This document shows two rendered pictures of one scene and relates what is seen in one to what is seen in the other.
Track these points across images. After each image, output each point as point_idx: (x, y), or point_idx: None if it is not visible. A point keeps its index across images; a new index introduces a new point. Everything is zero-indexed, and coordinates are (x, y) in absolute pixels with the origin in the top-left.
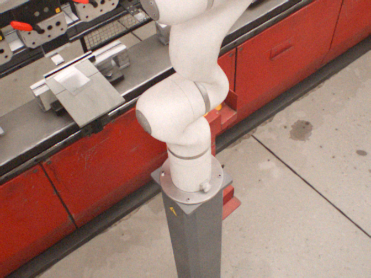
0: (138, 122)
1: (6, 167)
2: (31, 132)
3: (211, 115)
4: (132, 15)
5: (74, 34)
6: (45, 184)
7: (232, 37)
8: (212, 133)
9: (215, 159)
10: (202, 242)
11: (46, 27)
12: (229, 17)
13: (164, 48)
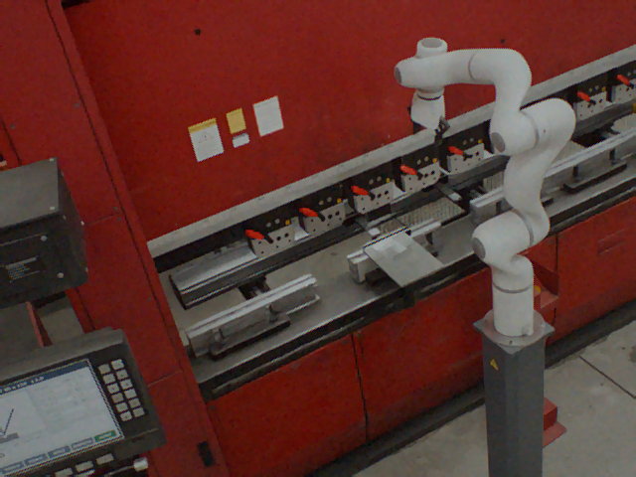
0: (473, 249)
1: (323, 329)
2: (346, 299)
3: None
4: (446, 195)
5: None
6: (351, 362)
7: (552, 221)
8: None
9: (536, 312)
10: (523, 410)
11: (376, 195)
12: (549, 156)
13: None
